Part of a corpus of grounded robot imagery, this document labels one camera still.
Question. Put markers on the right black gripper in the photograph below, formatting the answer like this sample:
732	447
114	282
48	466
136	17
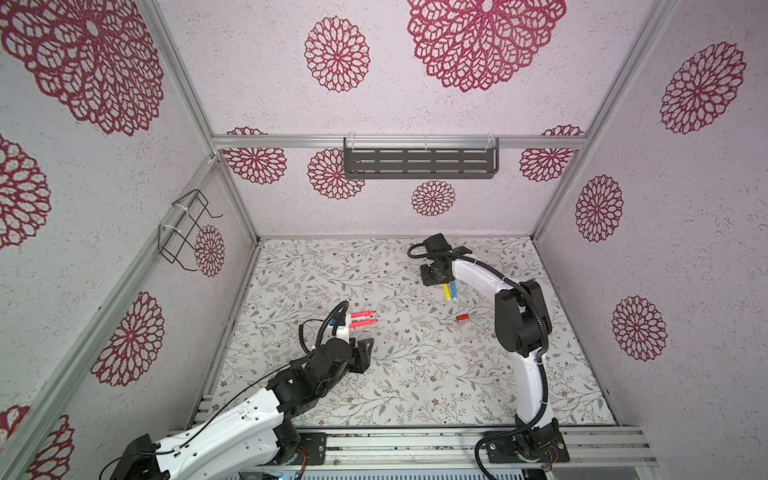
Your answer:
425	277

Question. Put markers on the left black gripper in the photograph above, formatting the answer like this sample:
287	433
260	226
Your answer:
361	356

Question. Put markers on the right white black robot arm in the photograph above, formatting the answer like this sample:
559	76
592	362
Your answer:
522	327

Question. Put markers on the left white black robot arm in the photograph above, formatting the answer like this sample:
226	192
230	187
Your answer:
257	432

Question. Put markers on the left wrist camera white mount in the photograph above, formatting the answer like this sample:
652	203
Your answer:
341	332

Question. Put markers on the dark metal wall shelf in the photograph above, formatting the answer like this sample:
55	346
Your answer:
425	163

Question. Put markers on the black wire wall rack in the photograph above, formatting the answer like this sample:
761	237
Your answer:
193	242

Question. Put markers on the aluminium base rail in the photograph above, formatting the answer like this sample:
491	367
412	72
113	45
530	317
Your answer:
452	447

